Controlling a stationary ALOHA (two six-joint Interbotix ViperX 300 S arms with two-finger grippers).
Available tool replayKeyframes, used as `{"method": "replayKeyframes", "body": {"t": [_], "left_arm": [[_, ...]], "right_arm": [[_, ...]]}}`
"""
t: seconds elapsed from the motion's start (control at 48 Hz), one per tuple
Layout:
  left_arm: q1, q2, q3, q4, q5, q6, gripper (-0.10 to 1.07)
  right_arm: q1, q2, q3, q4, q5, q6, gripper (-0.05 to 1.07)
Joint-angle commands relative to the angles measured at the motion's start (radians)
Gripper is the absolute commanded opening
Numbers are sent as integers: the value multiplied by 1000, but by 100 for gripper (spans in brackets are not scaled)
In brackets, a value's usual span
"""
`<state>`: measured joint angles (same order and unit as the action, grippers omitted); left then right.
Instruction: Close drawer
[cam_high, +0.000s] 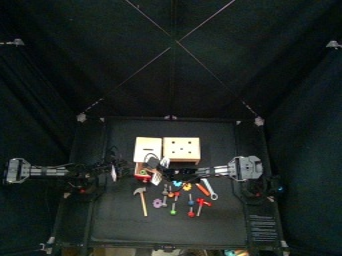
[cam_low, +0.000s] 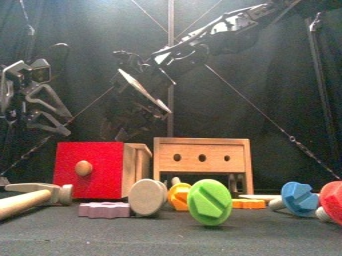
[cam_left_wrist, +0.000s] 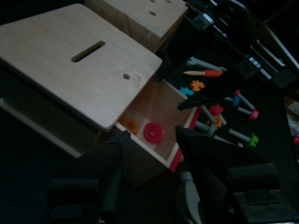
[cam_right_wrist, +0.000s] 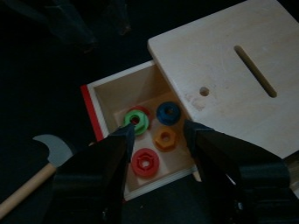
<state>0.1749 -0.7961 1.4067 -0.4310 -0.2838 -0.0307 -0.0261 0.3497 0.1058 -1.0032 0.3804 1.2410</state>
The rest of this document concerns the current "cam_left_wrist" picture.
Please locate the grey toy wrench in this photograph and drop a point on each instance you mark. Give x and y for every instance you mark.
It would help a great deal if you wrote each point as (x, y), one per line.
(202, 63)

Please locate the blue toy gear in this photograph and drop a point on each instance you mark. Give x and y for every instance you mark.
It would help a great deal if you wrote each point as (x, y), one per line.
(186, 91)

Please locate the grey toy bolt blue nut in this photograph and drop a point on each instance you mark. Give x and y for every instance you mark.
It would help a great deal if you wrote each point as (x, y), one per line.
(235, 101)

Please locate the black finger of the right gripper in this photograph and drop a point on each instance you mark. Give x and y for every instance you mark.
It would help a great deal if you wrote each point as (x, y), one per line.
(193, 102)
(163, 68)

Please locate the orange toy gear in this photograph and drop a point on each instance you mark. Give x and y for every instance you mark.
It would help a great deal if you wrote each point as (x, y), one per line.
(131, 125)

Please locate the grey toy bolt red nut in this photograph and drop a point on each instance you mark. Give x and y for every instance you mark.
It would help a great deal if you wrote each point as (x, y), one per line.
(249, 108)

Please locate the grey toy bolt green nut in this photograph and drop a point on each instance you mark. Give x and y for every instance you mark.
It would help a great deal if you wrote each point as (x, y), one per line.
(245, 137)

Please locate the wooden drawer red front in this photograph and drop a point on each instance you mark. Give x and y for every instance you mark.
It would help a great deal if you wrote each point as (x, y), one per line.
(163, 108)

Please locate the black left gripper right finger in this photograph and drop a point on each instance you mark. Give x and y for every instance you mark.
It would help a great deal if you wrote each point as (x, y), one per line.
(230, 180)

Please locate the red toy gear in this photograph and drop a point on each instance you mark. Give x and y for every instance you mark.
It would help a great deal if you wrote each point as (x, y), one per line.
(153, 132)

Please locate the grey toy bolt red head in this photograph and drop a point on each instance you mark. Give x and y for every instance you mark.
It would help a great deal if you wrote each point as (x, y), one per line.
(215, 112)

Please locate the yellow-orange toy gear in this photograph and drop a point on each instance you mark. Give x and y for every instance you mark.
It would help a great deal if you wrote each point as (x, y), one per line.
(198, 85)

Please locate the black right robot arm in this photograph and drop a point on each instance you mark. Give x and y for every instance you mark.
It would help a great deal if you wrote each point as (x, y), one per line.
(249, 38)

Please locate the wooden toy workbench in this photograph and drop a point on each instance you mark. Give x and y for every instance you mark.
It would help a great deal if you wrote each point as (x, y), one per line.
(58, 67)

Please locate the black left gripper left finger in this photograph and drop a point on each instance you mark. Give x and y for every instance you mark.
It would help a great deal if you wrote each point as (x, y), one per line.
(82, 186)

